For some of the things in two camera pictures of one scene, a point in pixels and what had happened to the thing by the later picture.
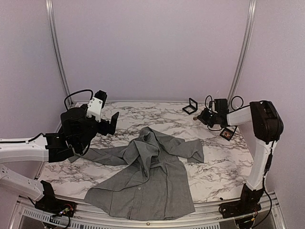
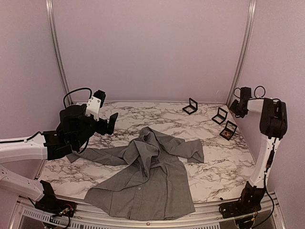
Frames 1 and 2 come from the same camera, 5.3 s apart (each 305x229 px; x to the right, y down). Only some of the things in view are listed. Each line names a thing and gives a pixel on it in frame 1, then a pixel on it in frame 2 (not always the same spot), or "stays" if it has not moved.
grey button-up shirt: x=154 y=186 stays
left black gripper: x=105 y=129 stays
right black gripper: x=202 y=117 -> x=232 y=109
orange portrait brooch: x=227 y=134 stays
